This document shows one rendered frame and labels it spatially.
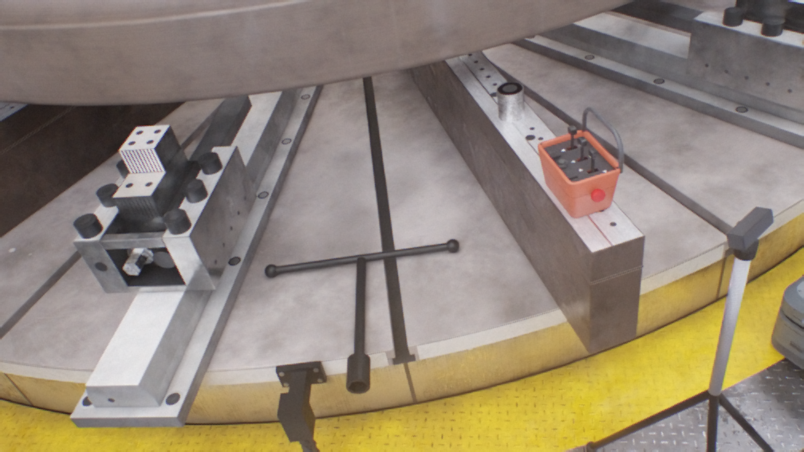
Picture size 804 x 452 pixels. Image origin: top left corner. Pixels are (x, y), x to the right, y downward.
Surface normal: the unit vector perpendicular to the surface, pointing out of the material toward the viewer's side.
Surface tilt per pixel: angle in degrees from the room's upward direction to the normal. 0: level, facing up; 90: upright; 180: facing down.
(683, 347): 0
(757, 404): 0
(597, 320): 90
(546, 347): 90
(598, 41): 71
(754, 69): 90
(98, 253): 90
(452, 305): 0
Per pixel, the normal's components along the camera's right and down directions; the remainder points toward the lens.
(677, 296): 0.40, 0.55
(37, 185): 0.88, 0.21
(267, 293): -0.14, -0.75
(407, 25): 0.18, 0.62
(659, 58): -0.77, 0.23
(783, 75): -0.76, 0.50
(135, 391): -0.09, 0.66
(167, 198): 0.99, -0.04
